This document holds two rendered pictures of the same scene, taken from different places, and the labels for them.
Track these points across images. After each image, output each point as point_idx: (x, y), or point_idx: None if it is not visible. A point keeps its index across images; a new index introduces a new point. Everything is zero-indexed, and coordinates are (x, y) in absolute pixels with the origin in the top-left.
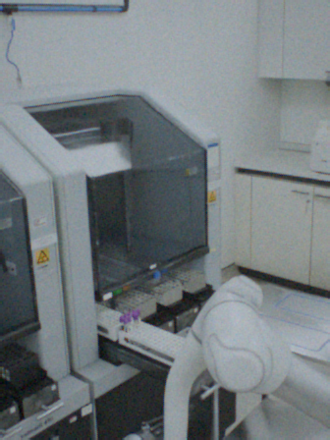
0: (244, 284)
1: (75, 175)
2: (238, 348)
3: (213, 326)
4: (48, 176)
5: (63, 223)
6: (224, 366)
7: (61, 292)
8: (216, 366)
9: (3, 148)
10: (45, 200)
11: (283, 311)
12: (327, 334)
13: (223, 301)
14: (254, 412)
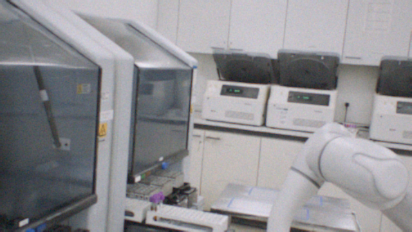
0: (341, 126)
1: (128, 60)
2: (391, 158)
3: (351, 149)
4: (112, 55)
5: (117, 103)
6: (383, 174)
7: (109, 169)
8: (374, 176)
9: (66, 26)
10: (110, 77)
11: (258, 197)
12: (303, 209)
13: (335, 136)
14: None
